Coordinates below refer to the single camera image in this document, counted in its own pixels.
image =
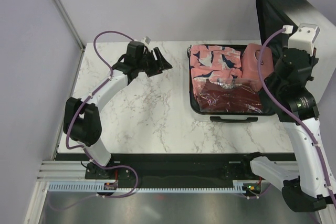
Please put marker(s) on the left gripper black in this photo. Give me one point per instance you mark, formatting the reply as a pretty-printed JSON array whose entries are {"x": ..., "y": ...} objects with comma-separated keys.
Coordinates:
[{"x": 158, "y": 65}]

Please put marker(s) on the pink navy floral garment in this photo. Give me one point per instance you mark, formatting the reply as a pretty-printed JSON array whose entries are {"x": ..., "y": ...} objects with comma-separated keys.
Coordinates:
[{"x": 213, "y": 63}]

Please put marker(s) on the maroon garment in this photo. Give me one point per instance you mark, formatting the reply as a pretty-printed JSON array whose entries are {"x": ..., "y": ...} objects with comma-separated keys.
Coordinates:
[{"x": 229, "y": 96}]

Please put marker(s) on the pink cosmetic case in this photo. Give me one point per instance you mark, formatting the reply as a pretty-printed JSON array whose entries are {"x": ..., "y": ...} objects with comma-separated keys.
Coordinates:
[{"x": 249, "y": 60}]

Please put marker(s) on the white suitcase with dark lining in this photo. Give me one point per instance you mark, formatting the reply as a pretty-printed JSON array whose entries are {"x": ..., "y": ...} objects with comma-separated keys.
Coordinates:
[{"x": 272, "y": 15}]

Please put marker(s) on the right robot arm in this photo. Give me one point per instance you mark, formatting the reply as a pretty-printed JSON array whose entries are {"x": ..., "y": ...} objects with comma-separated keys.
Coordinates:
[{"x": 312, "y": 188}]

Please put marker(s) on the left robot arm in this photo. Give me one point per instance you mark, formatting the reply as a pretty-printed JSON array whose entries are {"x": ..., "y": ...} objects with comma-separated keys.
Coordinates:
[{"x": 82, "y": 124}]

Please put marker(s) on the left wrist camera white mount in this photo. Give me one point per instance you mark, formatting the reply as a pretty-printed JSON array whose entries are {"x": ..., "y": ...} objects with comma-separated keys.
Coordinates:
[{"x": 146, "y": 41}]

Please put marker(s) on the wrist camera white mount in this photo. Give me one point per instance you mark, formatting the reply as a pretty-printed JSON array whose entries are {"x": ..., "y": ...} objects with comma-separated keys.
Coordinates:
[
  {"x": 303, "y": 38},
  {"x": 146, "y": 41}
]

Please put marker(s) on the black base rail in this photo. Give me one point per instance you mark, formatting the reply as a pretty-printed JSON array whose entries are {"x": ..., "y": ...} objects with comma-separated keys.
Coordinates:
[{"x": 180, "y": 170}]

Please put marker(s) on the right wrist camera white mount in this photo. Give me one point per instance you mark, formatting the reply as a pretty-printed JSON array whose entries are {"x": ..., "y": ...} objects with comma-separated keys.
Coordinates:
[{"x": 303, "y": 38}]

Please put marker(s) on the light blue cable duct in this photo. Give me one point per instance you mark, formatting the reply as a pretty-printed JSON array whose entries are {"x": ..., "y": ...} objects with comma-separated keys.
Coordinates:
[{"x": 236, "y": 187}]

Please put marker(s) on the left aluminium frame post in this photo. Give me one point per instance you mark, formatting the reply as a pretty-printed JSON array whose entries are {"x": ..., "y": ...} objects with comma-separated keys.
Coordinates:
[{"x": 69, "y": 24}]

